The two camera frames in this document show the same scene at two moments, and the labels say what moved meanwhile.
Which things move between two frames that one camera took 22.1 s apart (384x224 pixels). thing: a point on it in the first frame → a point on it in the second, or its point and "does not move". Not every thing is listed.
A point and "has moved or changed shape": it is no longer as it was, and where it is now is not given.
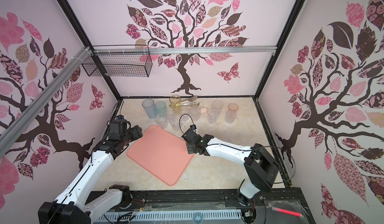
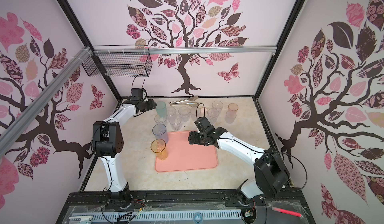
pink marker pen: (286, 211) does not move
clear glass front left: (160, 120) does not move
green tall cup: (161, 107) does not move
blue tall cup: (149, 106) has moved or changed shape
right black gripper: (189, 149) → (193, 138)
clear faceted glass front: (212, 114) does not move
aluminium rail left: (8, 134) does not move
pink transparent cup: (233, 106) does not move
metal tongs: (190, 99) does not move
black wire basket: (119, 61) does not move
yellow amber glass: (175, 101) → (158, 146)
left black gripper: (136, 131) → (151, 105)
